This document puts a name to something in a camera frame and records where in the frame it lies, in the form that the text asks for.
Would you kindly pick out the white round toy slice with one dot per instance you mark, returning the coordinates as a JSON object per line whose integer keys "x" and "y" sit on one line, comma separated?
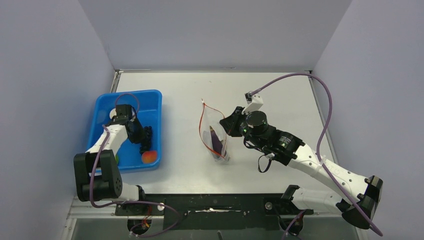
{"x": 112, "y": 114}

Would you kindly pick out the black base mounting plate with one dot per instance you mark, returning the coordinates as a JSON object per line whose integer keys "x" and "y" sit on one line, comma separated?
{"x": 215, "y": 211}

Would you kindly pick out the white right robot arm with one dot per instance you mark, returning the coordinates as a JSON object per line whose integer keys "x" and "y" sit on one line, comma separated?
{"x": 354, "y": 197}

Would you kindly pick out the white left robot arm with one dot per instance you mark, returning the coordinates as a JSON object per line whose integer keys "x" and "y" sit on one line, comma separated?
{"x": 97, "y": 176}

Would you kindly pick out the clear zip top bag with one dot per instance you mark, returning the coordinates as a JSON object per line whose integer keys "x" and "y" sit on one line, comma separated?
{"x": 210, "y": 117}

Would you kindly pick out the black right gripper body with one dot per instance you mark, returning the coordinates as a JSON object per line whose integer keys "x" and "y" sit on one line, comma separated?
{"x": 255, "y": 139}

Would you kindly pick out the red yellow toy peach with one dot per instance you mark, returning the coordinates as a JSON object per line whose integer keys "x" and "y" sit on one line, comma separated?
{"x": 149, "y": 157}

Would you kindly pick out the purple toy eggplant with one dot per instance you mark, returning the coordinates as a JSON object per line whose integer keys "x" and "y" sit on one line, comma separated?
{"x": 217, "y": 145}

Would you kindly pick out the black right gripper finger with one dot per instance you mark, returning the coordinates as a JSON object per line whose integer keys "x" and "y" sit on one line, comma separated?
{"x": 238, "y": 111}
{"x": 232, "y": 125}

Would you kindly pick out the black toy grape bunch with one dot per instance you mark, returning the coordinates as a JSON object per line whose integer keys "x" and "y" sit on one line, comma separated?
{"x": 146, "y": 143}

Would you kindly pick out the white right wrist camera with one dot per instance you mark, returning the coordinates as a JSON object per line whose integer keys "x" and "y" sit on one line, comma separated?
{"x": 254, "y": 103}

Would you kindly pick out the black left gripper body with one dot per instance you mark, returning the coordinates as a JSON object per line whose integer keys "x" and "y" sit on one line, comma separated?
{"x": 134, "y": 120}

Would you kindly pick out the blue plastic bin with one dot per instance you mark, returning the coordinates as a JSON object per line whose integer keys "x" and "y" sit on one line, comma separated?
{"x": 149, "y": 106}

